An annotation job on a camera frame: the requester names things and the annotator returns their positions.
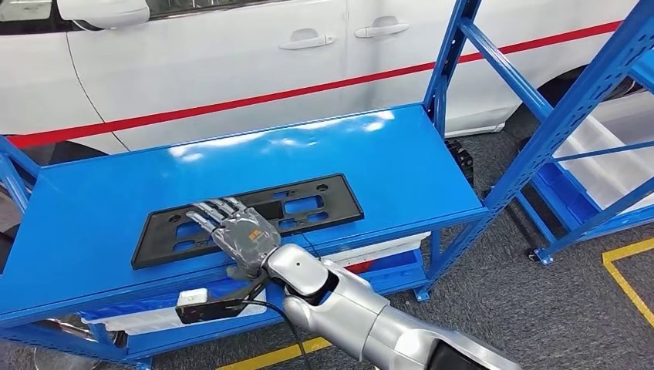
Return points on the red object in crate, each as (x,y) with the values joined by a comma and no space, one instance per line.
(360,266)

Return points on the blue metal shelf rack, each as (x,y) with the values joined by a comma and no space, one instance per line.
(645,71)
(357,148)

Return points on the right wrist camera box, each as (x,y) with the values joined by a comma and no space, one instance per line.
(193,297)

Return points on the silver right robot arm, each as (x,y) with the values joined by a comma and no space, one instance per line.
(357,311)

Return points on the white car red stripe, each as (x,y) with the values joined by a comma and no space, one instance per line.
(204,66)

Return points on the white car side mirror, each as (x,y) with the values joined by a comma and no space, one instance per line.
(102,13)

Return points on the black plastic plate bracket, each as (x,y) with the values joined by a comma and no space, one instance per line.
(342,204)

